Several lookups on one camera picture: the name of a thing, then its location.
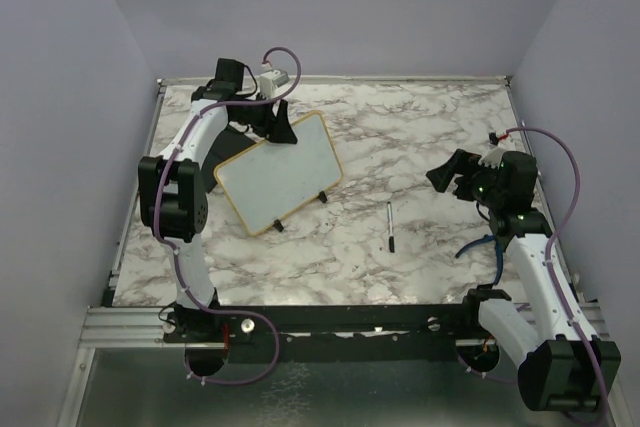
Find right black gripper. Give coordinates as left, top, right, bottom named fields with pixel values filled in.
left=428, top=148, right=506, bottom=209

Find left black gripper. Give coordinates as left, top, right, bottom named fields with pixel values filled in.
left=233, top=91, right=298, bottom=144

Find yellow framed whiteboard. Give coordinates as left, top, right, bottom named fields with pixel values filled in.
left=213, top=110, right=344, bottom=236

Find black marker pen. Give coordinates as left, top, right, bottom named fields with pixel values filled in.
left=386, top=201, right=395, bottom=253

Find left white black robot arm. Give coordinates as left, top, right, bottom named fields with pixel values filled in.
left=138, top=58, right=297, bottom=342

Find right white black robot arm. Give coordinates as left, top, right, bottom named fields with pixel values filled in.
left=426, top=148, right=621, bottom=413

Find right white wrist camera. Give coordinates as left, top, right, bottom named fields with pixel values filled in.
left=479, top=132, right=509, bottom=168

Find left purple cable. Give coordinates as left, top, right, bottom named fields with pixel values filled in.
left=152, top=48, right=301, bottom=388

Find blue handled pliers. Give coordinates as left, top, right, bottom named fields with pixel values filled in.
left=455, top=231, right=504, bottom=287

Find black mounting rail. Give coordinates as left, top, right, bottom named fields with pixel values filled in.
left=163, top=304, right=493, bottom=364

